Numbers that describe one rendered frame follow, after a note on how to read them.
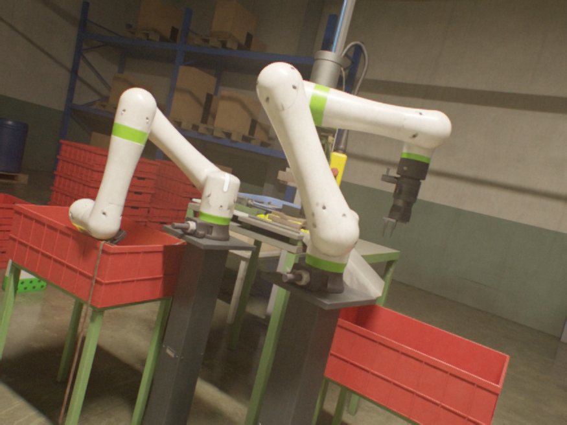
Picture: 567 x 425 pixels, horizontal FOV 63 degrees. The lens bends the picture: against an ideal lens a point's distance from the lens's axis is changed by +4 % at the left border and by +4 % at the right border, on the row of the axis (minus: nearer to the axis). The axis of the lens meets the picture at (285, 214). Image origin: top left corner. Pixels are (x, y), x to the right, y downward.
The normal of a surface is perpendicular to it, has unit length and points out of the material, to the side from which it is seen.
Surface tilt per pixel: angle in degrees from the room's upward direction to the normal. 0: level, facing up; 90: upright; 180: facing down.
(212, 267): 90
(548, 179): 90
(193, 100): 90
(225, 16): 90
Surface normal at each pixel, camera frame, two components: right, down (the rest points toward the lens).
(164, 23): 0.83, 0.26
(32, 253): -0.51, -0.04
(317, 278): 0.74, 0.08
